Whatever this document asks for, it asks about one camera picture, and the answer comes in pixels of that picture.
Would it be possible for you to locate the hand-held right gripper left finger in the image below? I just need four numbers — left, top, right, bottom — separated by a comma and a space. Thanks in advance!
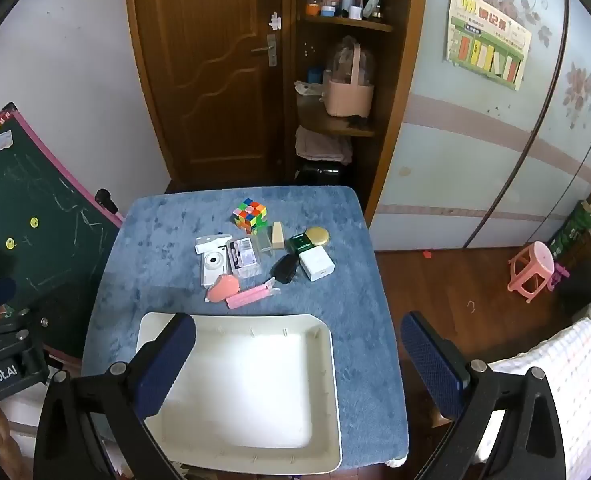
34, 312, 197, 480

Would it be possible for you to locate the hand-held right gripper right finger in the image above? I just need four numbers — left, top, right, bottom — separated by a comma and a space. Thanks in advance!
400, 311, 567, 480

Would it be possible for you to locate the white plastic tray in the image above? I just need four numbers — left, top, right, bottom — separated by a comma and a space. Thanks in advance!
136, 312, 343, 475

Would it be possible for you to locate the pink utility knife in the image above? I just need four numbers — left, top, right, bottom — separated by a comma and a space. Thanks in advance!
225, 282, 281, 310

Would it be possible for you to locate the white compact camera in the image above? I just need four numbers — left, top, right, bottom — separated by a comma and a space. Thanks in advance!
201, 247, 236, 288

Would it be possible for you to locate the white round disc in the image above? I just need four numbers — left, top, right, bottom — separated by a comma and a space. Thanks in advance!
195, 233, 233, 256

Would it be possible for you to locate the clear labelled plastic box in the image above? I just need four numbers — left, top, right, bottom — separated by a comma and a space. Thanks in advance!
226, 237, 262, 281

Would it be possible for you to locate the pink oval pouch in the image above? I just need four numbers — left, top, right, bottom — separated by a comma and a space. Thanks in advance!
205, 275, 241, 304

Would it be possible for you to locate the white checked towel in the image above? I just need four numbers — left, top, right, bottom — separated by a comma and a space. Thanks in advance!
475, 317, 591, 480

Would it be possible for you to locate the pink plastic stool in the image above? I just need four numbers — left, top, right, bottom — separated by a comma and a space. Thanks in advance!
508, 241, 556, 304

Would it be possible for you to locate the black easel knob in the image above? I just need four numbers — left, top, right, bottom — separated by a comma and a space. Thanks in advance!
95, 189, 119, 217

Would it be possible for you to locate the black charger plug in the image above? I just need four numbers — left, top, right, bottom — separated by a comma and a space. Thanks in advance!
271, 254, 301, 285

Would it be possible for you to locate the purple toy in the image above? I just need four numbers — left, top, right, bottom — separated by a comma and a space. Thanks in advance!
549, 264, 571, 292

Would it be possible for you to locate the multicoloured puzzle cube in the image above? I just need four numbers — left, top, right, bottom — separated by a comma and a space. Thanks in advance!
232, 199, 268, 235

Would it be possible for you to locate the green square box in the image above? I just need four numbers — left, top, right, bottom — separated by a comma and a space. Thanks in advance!
289, 234, 316, 256

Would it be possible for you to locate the green carton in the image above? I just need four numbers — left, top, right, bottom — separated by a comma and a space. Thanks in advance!
548, 200, 591, 261

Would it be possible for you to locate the pale blue floral wardrobe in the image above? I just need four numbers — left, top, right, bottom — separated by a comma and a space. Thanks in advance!
370, 0, 591, 251

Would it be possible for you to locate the folded pink towel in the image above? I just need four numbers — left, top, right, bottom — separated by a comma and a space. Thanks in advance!
295, 126, 353, 165

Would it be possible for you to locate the brown wooden shelf cabinet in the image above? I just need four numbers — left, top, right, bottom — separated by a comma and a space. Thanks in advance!
282, 0, 429, 227

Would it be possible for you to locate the brown wooden door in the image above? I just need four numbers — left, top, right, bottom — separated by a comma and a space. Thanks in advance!
125, 0, 296, 192

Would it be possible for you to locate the row of toiletry bottles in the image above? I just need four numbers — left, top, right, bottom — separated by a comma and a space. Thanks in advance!
305, 0, 383, 22

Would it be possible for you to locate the green chalkboard pink frame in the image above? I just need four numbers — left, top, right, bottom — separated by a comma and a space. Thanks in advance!
0, 102, 126, 361

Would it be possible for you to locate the metal door handle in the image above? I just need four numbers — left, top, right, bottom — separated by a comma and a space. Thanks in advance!
251, 34, 278, 67

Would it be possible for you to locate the wall poster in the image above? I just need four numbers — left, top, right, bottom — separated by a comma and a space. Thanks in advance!
444, 0, 533, 92

